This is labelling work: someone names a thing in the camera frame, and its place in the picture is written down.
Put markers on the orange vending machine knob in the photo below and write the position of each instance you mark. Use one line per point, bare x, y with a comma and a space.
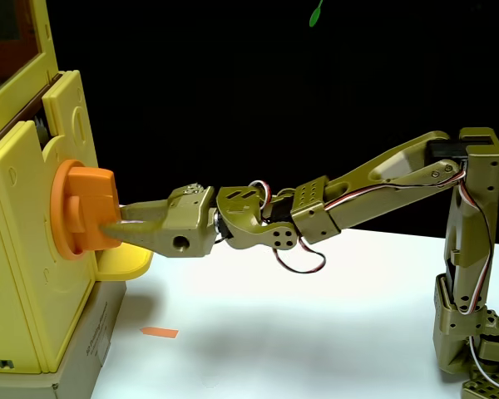
91, 208

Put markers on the yellow toy vending machine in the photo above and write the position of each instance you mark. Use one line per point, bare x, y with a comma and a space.
16, 232

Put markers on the orange paper arrow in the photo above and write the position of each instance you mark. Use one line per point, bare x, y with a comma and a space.
160, 331

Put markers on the grey cardboard box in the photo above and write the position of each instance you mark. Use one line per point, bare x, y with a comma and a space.
83, 349

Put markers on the green leaf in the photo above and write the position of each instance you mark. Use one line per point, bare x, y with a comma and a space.
315, 16

